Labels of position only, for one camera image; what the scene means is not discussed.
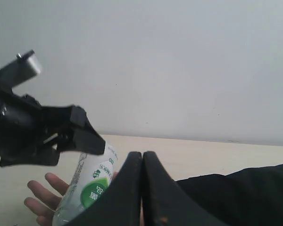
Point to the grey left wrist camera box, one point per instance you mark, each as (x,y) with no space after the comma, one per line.
(22,68)

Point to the person's open bare hand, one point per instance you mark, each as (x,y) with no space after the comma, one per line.
(44,203)

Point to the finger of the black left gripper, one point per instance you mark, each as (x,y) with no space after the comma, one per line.
(85,137)

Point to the clear green label water bottle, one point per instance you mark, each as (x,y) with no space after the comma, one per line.
(92,177)

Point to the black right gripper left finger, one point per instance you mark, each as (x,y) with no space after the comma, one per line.
(120,204)

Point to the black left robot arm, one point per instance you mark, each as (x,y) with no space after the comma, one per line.
(32,134)

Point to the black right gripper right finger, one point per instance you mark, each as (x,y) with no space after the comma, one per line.
(164,203)

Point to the black sleeved forearm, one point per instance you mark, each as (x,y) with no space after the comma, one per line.
(250,197)

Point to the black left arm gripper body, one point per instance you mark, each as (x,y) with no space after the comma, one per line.
(32,134)

